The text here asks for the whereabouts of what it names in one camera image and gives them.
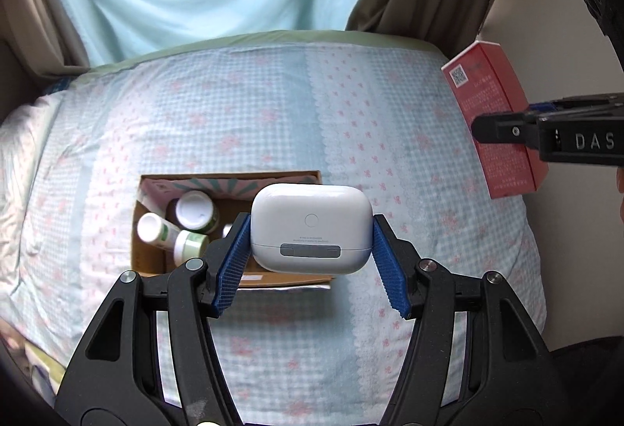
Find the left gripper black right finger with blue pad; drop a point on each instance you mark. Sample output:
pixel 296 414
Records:
pixel 475 357

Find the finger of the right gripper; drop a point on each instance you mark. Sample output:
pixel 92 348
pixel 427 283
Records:
pixel 517 128
pixel 579 103

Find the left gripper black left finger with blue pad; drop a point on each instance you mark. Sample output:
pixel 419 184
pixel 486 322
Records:
pixel 148 357

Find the red rectangular box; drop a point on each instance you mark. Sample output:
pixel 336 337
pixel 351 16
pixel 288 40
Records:
pixel 492 103

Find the green jar white lid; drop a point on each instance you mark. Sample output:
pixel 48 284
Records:
pixel 189 245

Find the white pill bottle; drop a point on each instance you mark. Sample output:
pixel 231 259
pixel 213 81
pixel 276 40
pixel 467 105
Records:
pixel 157 232

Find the white earbuds case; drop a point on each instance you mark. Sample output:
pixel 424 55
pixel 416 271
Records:
pixel 311 229

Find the checkered floral bed cover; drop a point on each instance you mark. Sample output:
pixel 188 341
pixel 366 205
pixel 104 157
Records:
pixel 372 113

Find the white lidded round jar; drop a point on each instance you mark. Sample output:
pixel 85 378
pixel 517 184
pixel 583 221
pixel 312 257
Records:
pixel 197 212

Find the open cardboard box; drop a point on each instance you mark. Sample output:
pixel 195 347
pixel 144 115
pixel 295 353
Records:
pixel 232 193

